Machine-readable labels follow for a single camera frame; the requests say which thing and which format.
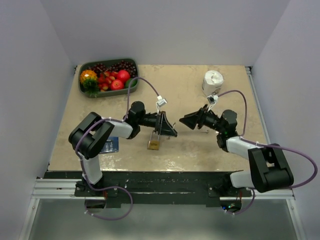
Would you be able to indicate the large brass padlock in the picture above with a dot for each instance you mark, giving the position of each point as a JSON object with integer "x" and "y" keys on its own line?
{"x": 154, "y": 141}

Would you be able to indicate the green lime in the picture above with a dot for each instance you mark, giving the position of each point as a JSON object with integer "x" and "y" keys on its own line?
{"x": 131, "y": 82}

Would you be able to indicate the small red fruits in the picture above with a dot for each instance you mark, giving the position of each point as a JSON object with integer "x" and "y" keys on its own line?
{"x": 105, "y": 80}

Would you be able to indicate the orange green fake fruit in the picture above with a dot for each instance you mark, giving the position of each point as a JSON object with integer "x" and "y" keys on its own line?
{"x": 89, "y": 81}

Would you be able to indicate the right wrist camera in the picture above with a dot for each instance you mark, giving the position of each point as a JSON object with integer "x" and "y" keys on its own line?
{"x": 212, "y": 100}

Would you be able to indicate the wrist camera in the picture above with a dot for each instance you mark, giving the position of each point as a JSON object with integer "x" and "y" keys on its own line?
{"x": 160, "y": 103}
{"x": 212, "y": 100}

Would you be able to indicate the green fruit tray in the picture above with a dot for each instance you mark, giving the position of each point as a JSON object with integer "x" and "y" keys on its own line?
{"x": 107, "y": 93}

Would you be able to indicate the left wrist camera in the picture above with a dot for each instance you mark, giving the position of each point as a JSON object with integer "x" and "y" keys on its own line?
{"x": 160, "y": 103}

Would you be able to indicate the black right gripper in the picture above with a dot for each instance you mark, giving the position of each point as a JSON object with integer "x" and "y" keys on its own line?
{"x": 197, "y": 117}

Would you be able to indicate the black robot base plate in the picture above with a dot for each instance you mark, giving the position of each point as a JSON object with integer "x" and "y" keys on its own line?
{"x": 155, "y": 187}

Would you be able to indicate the dark grape bunch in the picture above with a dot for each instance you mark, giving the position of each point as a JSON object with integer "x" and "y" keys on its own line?
{"x": 130, "y": 67}

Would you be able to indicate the red apple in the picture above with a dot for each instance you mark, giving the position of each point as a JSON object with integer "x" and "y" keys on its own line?
{"x": 116, "y": 85}
{"x": 123, "y": 76}

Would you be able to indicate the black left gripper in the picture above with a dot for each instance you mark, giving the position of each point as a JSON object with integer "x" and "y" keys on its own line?
{"x": 162, "y": 126}

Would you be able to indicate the white paper roll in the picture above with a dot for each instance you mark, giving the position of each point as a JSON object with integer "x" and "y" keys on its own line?
{"x": 212, "y": 82}

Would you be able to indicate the red apple lower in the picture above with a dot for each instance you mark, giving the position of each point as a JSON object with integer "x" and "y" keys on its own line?
{"x": 116, "y": 85}

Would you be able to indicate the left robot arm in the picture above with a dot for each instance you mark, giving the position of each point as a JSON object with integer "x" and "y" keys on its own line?
{"x": 90, "y": 137}

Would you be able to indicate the red apple upper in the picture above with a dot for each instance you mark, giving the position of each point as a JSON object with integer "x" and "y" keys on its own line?
{"x": 123, "y": 76}

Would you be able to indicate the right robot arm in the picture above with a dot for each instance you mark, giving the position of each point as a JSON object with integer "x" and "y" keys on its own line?
{"x": 268, "y": 166}

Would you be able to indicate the blue blister pack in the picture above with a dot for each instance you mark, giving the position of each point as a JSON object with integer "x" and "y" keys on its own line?
{"x": 111, "y": 145}

